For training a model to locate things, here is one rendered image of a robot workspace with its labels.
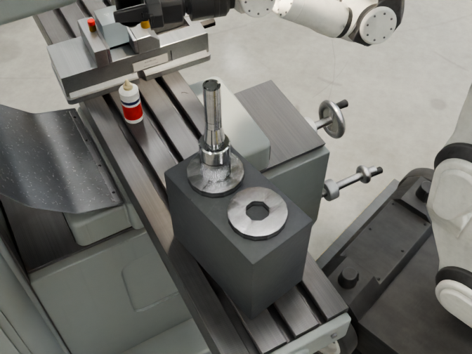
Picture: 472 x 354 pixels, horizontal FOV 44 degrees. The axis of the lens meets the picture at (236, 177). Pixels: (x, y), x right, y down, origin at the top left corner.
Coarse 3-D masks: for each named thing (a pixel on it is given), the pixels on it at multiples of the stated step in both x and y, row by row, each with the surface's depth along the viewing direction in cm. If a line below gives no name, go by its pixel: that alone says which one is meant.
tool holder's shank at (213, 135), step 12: (204, 84) 76; (216, 84) 76; (204, 96) 77; (216, 96) 76; (204, 108) 79; (216, 108) 78; (204, 120) 81; (216, 120) 80; (204, 132) 83; (216, 132) 82; (216, 144) 83
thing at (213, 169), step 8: (200, 152) 85; (200, 160) 87; (208, 160) 85; (216, 160) 85; (224, 160) 85; (200, 168) 89; (208, 168) 86; (216, 168) 86; (224, 168) 87; (208, 176) 88; (216, 176) 88; (224, 176) 88
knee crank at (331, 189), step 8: (360, 168) 167; (368, 168) 169; (376, 168) 172; (352, 176) 167; (360, 176) 167; (368, 176) 166; (328, 184) 163; (336, 184) 165; (344, 184) 166; (328, 192) 163; (336, 192) 163; (328, 200) 165
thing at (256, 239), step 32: (192, 160) 92; (192, 192) 89; (224, 192) 88; (256, 192) 88; (192, 224) 94; (224, 224) 86; (256, 224) 84; (288, 224) 86; (224, 256) 89; (256, 256) 82; (288, 256) 89; (224, 288) 98; (256, 288) 88; (288, 288) 98
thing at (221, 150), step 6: (228, 138) 85; (204, 144) 85; (222, 144) 85; (228, 144) 85; (204, 150) 84; (210, 150) 84; (216, 150) 84; (222, 150) 84; (228, 150) 85; (210, 156) 84; (216, 156) 84; (222, 156) 84
